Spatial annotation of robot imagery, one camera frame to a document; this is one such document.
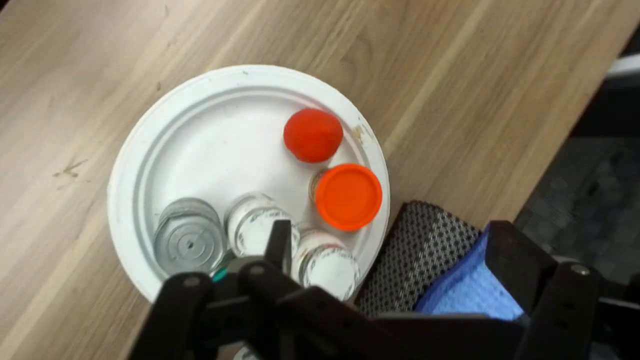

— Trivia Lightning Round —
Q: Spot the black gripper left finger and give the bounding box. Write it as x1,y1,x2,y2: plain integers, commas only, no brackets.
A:
128,218,376,360

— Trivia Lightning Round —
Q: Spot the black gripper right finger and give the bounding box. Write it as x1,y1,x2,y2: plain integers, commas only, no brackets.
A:
487,221,602,360

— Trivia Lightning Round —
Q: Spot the teal lid dough tub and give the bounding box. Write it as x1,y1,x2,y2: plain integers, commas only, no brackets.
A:
208,265,233,285

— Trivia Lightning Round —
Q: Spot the green tin can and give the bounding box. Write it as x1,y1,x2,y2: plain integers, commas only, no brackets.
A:
152,196,228,279

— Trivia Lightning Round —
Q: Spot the orange lid dough tub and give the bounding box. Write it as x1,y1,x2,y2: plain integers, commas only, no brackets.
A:
314,162,387,235

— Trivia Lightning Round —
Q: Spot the white paper plate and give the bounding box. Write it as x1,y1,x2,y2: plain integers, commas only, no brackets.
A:
107,64,395,304

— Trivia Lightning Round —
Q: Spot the blue folded cloth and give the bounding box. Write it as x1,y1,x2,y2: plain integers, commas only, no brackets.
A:
415,229,529,324

